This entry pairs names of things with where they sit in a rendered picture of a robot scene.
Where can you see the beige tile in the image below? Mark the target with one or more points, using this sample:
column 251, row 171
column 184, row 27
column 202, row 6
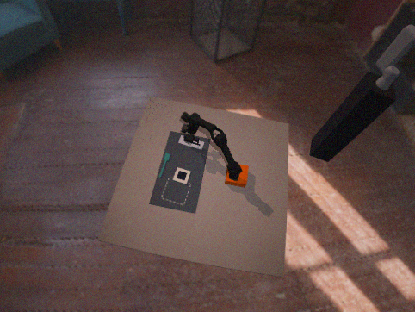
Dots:
column 181, row 175

